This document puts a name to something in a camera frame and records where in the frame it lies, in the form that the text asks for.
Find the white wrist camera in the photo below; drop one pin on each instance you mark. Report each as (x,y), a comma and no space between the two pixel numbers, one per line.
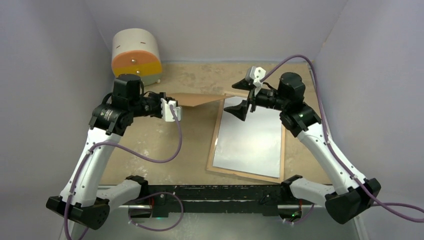
(170,110)
(255,75)

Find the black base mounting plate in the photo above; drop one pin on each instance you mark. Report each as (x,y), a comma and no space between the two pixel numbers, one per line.
(269,200)

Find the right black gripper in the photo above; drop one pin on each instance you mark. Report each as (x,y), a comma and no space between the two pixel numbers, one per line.
(240,110)

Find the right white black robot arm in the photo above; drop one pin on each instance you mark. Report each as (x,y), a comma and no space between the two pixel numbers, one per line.
(318,139)

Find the round cabinet with coloured drawers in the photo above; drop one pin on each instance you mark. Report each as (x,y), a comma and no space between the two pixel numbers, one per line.
(135,51)

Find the brown backing board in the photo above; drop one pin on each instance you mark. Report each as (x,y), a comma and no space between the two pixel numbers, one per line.
(196,99)

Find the white wooden picture frame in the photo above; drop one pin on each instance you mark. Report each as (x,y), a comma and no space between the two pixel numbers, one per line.
(212,165)

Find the glossy photo print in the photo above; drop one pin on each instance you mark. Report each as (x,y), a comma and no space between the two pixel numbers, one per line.
(248,142)

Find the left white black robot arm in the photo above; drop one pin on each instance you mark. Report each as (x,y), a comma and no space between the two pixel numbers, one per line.
(99,149)

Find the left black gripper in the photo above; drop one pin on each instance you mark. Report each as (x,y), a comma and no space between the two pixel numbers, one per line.
(158,96)

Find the aluminium rail frame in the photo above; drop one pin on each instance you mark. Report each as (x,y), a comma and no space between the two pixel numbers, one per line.
(91,208)

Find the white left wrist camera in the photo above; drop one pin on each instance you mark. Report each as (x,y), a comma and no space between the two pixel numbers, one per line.
(170,110)

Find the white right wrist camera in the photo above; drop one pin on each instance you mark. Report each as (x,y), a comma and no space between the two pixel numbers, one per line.
(255,75)

